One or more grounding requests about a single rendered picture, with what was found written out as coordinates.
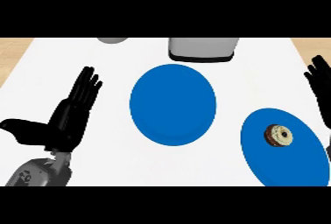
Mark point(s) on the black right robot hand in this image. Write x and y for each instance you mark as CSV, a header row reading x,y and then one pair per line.
x,y
322,87

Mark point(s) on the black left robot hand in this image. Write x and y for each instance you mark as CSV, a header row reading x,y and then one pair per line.
x,y
68,116

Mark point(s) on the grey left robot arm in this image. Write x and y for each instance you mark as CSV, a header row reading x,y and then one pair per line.
x,y
38,173

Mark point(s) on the brown cupcake with cream top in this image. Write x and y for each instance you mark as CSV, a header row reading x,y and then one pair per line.
x,y
277,135

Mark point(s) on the blue plate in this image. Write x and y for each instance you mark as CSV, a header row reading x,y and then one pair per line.
x,y
172,105
283,157

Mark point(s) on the grey round object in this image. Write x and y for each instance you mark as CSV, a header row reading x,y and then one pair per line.
x,y
112,40

